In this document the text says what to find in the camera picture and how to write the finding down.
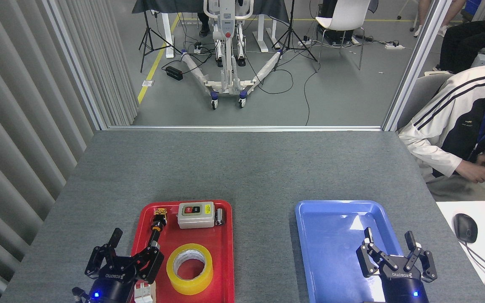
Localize black tripod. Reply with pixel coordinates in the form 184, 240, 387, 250
139, 0, 182, 73
273, 0, 318, 72

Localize yellow push button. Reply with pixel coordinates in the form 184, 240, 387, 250
153, 207, 168, 230

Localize grey office chair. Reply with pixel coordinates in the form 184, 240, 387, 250
398, 74, 453, 129

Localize grey ribbed partition panel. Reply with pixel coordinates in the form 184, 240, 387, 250
0, 0, 140, 303

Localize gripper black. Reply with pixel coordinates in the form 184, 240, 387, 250
85, 226, 165, 303
356, 228, 438, 303

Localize black computer case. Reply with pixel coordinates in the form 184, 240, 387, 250
318, 0, 355, 45

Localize person's bare legs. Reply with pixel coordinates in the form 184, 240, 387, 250
413, 0, 466, 37

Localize blue plastic tray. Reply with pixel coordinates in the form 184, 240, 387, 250
295, 200, 423, 303

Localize standing person's black shoe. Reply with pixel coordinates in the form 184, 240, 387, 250
197, 13, 212, 37

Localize grey switch box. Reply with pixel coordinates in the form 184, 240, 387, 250
177, 202, 216, 229

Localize seated person in jacket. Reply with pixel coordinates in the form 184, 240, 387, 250
397, 59, 485, 202

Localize red plastic tray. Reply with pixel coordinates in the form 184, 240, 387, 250
130, 199, 235, 303

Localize black floor cable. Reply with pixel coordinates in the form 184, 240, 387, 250
303, 62, 321, 126

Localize black computer mouse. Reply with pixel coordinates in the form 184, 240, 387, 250
453, 213, 478, 244

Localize white red switch block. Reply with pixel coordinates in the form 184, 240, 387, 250
135, 280, 157, 303

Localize white plastic chair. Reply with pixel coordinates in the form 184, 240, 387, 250
312, 0, 371, 70

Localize person in black trousers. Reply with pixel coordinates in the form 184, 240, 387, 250
433, 6, 485, 75

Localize yellow tape roll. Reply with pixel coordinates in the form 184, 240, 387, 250
166, 243, 214, 295

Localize silver aluminium rail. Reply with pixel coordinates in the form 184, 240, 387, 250
107, 125, 384, 132

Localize silver aluminium post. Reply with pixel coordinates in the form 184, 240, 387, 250
381, 0, 453, 132

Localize person's right hand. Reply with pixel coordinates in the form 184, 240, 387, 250
455, 160, 485, 184

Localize white wheeled stand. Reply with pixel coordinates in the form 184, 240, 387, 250
180, 0, 285, 111

